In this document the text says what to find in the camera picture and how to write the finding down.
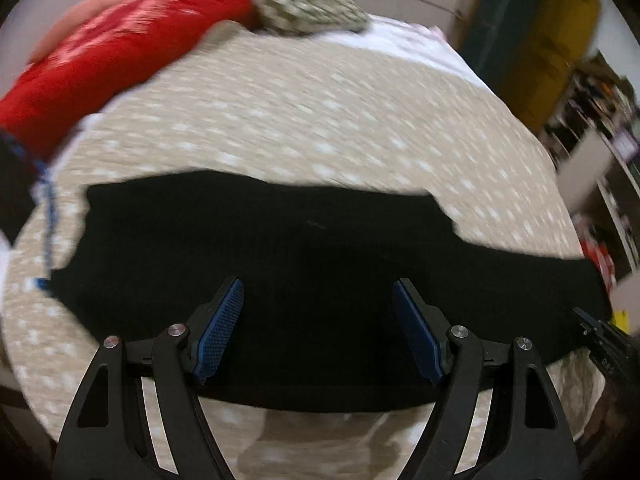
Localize blue lanyard strap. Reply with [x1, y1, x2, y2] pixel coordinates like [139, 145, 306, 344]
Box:
[4, 134, 59, 294]

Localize black rectangular pouch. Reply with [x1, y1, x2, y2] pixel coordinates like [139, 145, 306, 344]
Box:
[0, 130, 40, 247]

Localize beige dotted quilt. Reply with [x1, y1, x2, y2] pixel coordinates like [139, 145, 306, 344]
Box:
[2, 32, 582, 479]

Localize white bed sheet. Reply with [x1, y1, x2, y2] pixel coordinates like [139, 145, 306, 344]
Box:
[0, 12, 494, 271]

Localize white shelf unit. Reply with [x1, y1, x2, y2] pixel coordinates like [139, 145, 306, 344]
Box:
[539, 53, 639, 283]

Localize black pants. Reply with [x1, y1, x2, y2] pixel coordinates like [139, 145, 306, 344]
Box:
[50, 170, 612, 413]

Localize red quilted blanket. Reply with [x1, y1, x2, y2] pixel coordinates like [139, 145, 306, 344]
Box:
[1, 0, 258, 160]

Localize olive polka dot pillow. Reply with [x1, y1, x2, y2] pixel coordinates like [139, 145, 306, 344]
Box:
[252, 0, 370, 37]

